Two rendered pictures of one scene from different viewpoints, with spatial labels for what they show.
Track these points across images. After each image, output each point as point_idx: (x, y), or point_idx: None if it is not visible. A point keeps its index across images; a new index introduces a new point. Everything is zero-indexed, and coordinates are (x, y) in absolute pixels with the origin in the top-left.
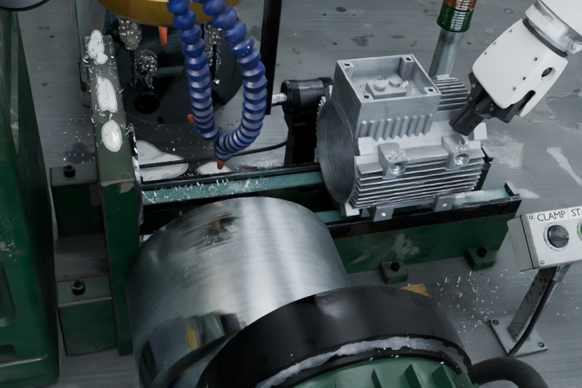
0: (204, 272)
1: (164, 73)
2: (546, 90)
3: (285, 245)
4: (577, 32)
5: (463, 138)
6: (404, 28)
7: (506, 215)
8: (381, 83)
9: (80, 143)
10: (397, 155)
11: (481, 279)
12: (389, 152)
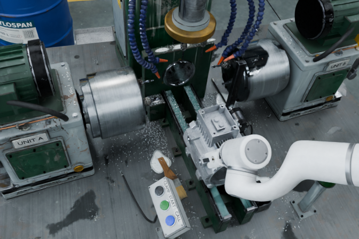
0: (108, 72)
1: (230, 73)
2: (212, 166)
3: (118, 86)
4: (221, 154)
5: None
6: None
7: (217, 219)
8: (216, 119)
9: None
10: (192, 136)
11: (195, 223)
12: (192, 133)
